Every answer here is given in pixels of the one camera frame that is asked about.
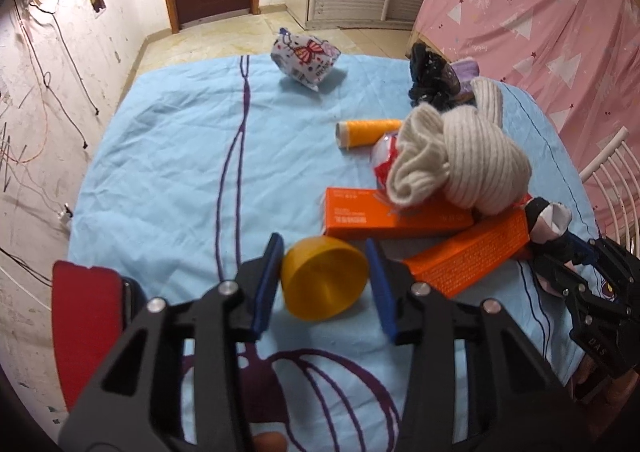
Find pink tree print curtain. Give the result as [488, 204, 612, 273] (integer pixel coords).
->
[413, 0, 639, 169]

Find person right hand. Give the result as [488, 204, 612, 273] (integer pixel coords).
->
[567, 356, 639, 440]

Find red black case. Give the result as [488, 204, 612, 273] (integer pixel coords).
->
[51, 260, 127, 409]

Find long orange printed box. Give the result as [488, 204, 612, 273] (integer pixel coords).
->
[404, 207, 529, 298]

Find black pink white cloth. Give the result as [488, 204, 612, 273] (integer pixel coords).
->
[524, 198, 594, 272]

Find white metal chair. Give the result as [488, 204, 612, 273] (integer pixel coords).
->
[579, 126, 639, 248]

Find cream knitted sweater bundle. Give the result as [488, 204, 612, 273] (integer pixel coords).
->
[386, 77, 532, 216]

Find person left hand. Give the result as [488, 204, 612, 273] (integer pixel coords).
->
[253, 432, 288, 452]

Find hanging wall cables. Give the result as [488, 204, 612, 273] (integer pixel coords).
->
[12, 0, 101, 168]

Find purple fuzzy sock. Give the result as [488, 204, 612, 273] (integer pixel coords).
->
[450, 56, 480, 103]

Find orange thread spool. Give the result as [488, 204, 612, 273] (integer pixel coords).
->
[335, 120, 402, 149]

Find light blue bed sheet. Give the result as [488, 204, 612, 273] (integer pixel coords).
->
[67, 52, 601, 452]

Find white patterned snack bag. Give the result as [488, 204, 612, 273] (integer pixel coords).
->
[270, 27, 342, 91]

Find orange box with white label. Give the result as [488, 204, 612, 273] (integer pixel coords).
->
[322, 188, 474, 241]

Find red white plastic wrapper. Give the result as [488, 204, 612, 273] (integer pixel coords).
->
[371, 131, 398, 192]

